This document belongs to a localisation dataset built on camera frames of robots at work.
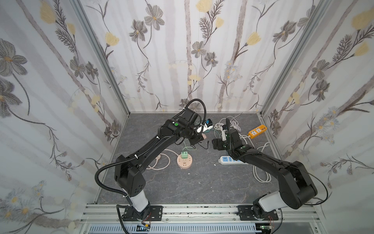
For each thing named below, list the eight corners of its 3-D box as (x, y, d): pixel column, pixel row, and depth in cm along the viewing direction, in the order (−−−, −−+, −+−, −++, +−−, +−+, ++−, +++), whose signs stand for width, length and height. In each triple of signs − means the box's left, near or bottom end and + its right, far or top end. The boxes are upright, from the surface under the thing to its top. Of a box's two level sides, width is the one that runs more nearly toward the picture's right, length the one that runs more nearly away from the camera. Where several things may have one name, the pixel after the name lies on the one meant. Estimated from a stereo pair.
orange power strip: (251, 138, 107) (252, 136, 105) (246, 134, 110) (248, 131, 107) (266, 130, 112) (268, 128, 110) (262, 126, 115) (263, 123, 112)
